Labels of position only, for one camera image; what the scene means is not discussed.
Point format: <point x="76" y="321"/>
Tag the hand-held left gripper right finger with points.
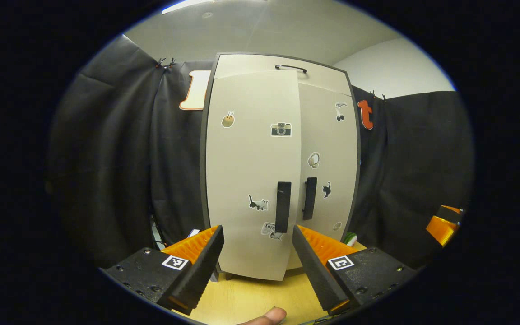
<point x="316" y="275"/>

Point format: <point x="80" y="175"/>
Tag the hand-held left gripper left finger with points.
<point x="201" y="271"/>

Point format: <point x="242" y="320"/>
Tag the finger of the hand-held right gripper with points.
<point x="440" y="231"/>
<point x="448" y="215"/>

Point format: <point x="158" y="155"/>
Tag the grey white cabinet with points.
<point x="203" y="180"/>

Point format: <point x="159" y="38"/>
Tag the white cabinet door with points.
<point x="327" y="149"/>
<point x="251" y="171"/>

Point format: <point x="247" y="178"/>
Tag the white cabinet drawer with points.
<point x="251" y="65"/>

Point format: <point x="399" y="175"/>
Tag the green white small object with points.
<point x="350" y="239"/>

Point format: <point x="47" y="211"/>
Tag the black backdrop cloth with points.
<point x="106" y="158"/>

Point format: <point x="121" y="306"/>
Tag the ceiling light panel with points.
<point x="188" y="5"/>

